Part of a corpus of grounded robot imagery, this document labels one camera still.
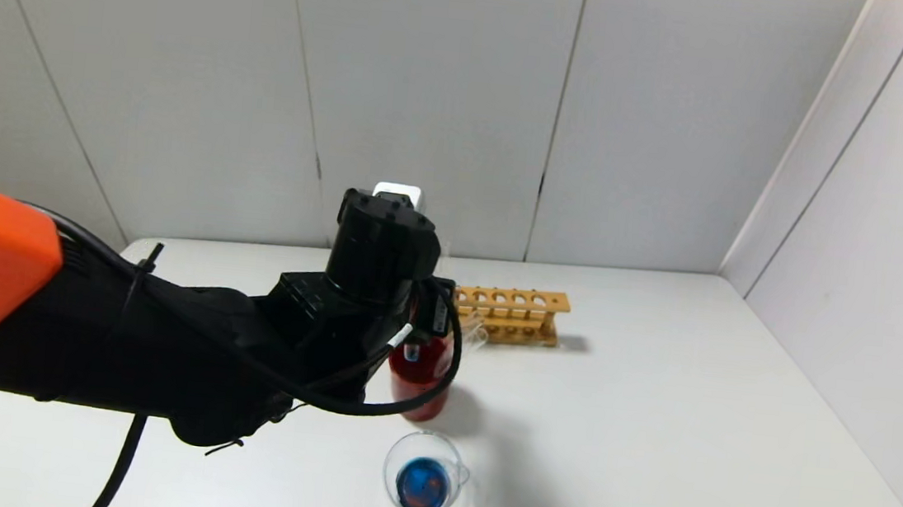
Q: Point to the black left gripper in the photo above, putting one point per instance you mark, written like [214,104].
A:
[439,314]

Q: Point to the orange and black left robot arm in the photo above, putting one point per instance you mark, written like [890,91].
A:
[122,321]

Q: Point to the empty clear test tube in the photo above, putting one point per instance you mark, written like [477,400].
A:
[475,334]

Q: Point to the wooden test tube rack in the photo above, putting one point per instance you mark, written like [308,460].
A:
[520,314]

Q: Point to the red plastic cup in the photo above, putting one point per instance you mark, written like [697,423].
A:
[422,383]

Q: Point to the clear glass beaker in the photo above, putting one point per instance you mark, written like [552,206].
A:
[425,483]

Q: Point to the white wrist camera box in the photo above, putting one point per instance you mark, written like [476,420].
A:
[399,194]

